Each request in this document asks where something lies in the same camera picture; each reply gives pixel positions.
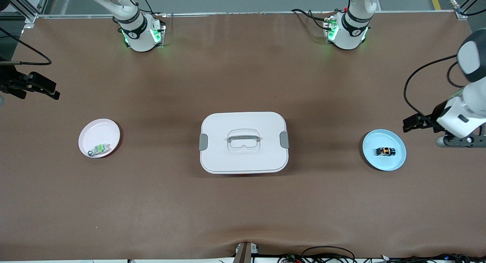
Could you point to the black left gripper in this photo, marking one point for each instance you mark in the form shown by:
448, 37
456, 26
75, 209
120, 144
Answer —
433, 116

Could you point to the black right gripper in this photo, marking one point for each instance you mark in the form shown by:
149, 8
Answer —
8, 82

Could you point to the orange and black switch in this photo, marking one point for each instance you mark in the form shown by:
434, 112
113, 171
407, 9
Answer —
385, 151

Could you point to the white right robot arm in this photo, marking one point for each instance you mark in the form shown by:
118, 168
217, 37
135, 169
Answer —
138, 37

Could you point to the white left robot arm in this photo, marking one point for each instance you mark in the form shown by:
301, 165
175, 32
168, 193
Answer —
349, 37

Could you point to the blue round plate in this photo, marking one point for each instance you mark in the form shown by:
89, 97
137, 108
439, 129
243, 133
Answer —
384, 162

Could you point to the pink round plate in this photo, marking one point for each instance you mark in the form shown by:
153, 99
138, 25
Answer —
99, 136

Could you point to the pink box with white lid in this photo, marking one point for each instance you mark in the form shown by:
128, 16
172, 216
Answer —
243, 143

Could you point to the brown table mat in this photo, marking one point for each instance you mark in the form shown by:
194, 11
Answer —
243, 210

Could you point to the aluminium frame post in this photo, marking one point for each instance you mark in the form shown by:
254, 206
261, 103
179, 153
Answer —
30, 17
461, 14

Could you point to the green and clear switch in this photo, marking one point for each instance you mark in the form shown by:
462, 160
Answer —
99, 149

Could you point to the metal table edge bracket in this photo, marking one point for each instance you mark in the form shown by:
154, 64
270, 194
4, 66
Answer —
245, 253

